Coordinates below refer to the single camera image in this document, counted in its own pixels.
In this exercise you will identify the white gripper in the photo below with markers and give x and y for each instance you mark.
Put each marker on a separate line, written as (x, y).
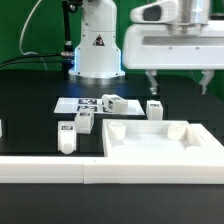
(174, 35)

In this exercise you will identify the white square tabletop part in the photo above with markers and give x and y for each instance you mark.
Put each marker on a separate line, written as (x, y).
(145, 138)

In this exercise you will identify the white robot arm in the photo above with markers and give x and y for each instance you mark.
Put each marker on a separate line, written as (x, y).
(97, 57)

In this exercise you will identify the white L-shaped fence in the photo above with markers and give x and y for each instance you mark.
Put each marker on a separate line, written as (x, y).
(187, 168)

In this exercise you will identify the white marker sheet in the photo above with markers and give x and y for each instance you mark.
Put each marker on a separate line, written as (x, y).
(72, 105)

